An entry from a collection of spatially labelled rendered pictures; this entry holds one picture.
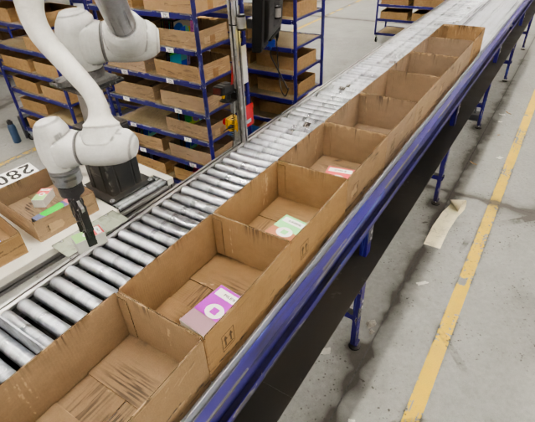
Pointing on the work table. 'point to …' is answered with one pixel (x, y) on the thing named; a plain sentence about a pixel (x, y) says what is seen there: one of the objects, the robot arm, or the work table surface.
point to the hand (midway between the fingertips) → (87, 234)
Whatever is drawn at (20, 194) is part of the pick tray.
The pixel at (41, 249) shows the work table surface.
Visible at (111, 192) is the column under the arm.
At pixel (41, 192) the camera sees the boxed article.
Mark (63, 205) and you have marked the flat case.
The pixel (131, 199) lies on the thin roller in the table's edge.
